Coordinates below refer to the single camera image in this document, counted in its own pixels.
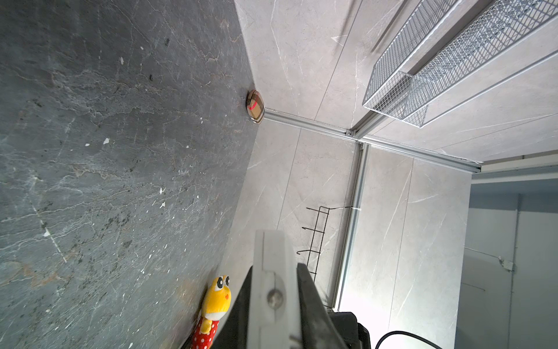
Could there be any black wall hook rack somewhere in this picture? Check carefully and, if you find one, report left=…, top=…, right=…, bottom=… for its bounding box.
left=296, top=206, right=352, bottom=282

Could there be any white wire mesh basket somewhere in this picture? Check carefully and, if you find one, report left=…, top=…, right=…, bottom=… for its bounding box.
left=363, top=1, right=557, bottom=128

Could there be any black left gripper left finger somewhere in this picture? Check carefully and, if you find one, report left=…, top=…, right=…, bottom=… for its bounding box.
left=212, top=268, right=252, bottom=349

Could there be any yellow plush toy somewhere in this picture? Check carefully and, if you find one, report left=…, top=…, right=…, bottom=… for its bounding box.
left=187, top=275, right=232, bottom=349

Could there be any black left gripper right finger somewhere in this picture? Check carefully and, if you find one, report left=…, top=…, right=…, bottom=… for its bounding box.
left=296, top=263, right=347, bottom=348

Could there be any white remote control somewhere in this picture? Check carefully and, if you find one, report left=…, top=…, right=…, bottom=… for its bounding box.
left=247, top=230, right=303, bottom=348

